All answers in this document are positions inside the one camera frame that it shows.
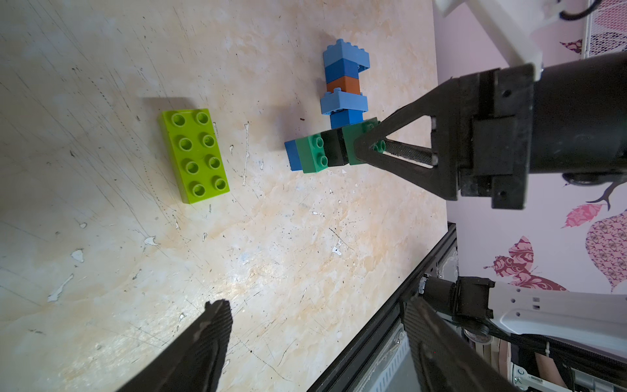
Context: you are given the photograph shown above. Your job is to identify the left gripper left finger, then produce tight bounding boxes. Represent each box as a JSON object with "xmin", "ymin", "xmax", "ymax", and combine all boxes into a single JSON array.
[{"xmin": 120, "ymin": 299, "xmax": 233, "ymax": 391}]

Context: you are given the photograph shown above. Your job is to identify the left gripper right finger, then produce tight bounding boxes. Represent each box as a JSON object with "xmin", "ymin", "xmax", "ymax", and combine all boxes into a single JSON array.
[{"xmin": 403, "ymin": 297, "xmax": 516, "ymax": 392}]

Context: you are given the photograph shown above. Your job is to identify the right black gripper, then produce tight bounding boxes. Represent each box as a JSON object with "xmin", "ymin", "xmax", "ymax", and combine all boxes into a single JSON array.
[{"xmin": 354, "ymin": 53, "xmax": 626, "ymax": 210}]

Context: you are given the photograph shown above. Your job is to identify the dark green square lego brick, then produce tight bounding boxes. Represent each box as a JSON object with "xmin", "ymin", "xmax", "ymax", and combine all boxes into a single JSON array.
[{"xmin": 340, "ymin": 116, "xmax": 388, "ymax": 167}]

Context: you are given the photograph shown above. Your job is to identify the black lego brick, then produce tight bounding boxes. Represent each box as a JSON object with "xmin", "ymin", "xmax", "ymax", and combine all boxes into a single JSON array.
[{"xmin": 321, "ymin": 128, "xmax": 349, "ymax": 168}]

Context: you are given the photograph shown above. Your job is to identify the orange brown lego brick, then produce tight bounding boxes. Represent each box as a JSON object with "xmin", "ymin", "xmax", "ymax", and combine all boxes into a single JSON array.
[{"xmin": 327, "ymin": 76, "xmax": 362, "ymax": 95}]

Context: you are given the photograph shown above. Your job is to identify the light blue long lego brick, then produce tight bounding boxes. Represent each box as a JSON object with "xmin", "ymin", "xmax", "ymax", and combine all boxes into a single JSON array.
[{"xmin": 320, "ymin": 88, "xmax": 368, "ymax": 115}]

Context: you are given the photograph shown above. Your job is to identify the dark green long lego brick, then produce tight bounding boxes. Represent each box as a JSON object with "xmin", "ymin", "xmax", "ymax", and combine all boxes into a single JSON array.
[{"xmin": 296, "ymin": 133, "xmax": 328, "ymax": 173}]

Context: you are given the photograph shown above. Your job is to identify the lime green long lego brick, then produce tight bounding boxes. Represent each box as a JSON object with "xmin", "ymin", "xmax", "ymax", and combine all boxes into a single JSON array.
[{"xmin": 159, "ymin": 109, "xmax": 230, "ymax": 204}]

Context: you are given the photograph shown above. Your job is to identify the blue square lego brick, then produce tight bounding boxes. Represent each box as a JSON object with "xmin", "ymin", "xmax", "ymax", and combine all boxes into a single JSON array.
[{"xmin": 330, "ymin": 109, "xmax": 363, "ymax": 129}]

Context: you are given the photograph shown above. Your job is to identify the white cable duct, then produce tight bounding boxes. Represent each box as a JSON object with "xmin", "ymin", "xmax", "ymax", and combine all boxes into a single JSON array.
[{"xmin": 359, "ymin": 336, "xmax": 409, "ymax": 392}]

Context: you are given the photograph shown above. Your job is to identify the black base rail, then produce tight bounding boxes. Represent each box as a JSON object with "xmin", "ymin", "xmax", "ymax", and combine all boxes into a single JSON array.
[{"xmin": 309, "ymin": 222, "xmax": 457, "ymax": 391}]

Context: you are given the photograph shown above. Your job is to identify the white wire shelf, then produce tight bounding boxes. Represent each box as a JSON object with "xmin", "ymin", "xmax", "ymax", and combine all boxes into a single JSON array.
[{"xmin": 582, "ymin": 0, "xmax": 627, "ymax": 58}]

